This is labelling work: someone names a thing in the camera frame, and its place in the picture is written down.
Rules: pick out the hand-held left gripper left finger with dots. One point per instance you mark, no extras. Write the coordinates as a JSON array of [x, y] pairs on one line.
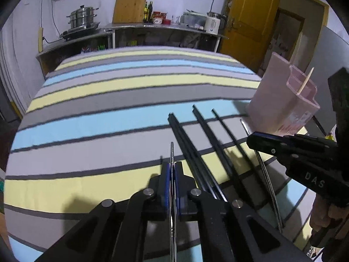
[[166, 185]]

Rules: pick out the dark oil bottle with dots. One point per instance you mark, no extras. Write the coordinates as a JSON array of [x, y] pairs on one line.
[[148, 12]]

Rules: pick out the person's right hand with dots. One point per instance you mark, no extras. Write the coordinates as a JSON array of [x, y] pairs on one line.
[[321, 213]]

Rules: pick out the clear plastic storage box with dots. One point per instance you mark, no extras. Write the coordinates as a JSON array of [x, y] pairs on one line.
[[193, 20]]

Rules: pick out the stainless steel steamer pot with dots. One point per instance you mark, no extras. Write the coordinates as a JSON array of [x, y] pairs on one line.
[[83, 17]]

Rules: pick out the pink plastic cutlery holder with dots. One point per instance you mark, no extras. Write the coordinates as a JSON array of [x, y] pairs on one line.
[[272, 101]]

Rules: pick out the red lidded jar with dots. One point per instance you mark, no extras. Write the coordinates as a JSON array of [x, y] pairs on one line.
[[159, 17]]

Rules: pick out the black induction cooker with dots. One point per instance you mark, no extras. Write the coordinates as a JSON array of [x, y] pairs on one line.
[[79, 31]]

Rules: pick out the striped tablecloth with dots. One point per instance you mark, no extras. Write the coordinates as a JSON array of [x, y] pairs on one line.
[[109, 114]]

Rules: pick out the steel kitchen counter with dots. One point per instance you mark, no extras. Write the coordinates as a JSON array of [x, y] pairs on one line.
[[163, 27]]

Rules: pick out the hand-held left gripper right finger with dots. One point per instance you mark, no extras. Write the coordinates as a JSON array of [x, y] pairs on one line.
[[177, 188]]

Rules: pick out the drinking glass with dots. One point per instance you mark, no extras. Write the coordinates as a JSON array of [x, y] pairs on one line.
[[176, 20]]

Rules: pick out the white electric kettle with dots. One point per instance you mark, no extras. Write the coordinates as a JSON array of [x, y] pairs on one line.
[[212, 24]]

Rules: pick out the wooden chopstick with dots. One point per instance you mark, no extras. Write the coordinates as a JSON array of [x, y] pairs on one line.
[[305, 83]]

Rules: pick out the yellow wooden door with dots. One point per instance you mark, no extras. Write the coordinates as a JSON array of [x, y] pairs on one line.
[[250, 19]]

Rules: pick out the yellow wooden door frame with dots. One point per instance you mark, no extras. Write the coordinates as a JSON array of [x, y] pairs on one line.
[[302, 0]]

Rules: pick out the grey refrigerator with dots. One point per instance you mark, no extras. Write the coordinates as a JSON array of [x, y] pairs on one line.
[[327, 60]]

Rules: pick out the wooden cutting board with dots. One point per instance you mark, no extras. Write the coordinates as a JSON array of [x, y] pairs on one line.
[[129, 5]]

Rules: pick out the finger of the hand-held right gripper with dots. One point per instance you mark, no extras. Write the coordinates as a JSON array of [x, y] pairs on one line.
[[272, 143]]

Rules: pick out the low steel shelf unit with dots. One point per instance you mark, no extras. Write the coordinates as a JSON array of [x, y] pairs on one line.
[[54, 49]]

